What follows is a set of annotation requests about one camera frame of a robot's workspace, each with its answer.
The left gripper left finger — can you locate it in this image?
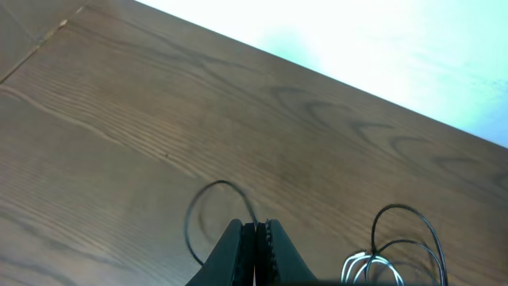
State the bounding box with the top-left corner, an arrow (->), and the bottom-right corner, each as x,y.
187,219 -> 256,286

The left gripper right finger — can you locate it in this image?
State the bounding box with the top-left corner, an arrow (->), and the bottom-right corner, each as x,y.
256,219 -> 317,286

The white usb cable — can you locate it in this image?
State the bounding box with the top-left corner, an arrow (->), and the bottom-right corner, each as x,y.
340,250 -> 406,286

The black usb cable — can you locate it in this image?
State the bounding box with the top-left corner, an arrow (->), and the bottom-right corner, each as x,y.
183,180 -> 449,286

